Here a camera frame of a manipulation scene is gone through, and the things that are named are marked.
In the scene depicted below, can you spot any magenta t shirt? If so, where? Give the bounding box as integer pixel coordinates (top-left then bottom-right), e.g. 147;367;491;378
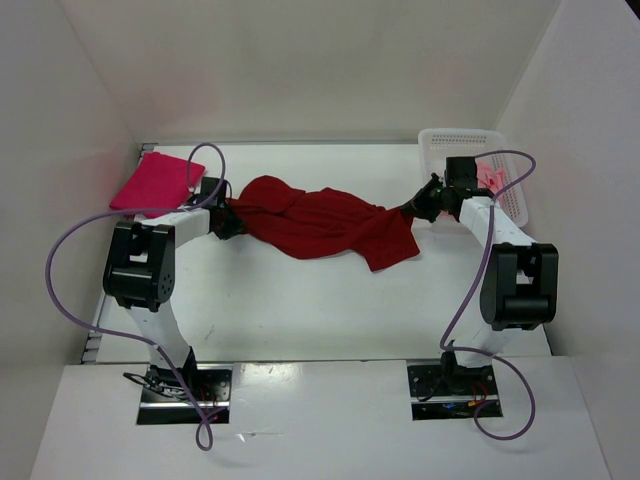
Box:
109;152;206;219

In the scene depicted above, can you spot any dark red t shirt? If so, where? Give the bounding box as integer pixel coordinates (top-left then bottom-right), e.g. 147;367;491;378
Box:
231;176;420;272

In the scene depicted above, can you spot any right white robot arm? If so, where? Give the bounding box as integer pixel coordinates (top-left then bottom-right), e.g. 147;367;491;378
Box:
403;150;559;393

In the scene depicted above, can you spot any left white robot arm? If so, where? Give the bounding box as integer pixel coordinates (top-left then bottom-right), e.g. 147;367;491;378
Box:
103;177;244;400

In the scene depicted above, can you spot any white plastic basket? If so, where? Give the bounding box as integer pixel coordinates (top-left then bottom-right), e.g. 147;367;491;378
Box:
418;128;528;227

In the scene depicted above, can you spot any light pink t shirt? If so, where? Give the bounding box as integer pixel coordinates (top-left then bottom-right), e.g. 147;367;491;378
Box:
476;161;506;194

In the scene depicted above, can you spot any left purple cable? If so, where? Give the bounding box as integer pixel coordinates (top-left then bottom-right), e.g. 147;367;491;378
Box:
44;143;229;449

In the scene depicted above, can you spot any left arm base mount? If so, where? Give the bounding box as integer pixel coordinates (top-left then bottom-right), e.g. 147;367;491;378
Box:
123;363;232;426

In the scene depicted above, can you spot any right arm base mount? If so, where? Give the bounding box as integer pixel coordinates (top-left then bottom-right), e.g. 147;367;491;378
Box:
406;359;503;421

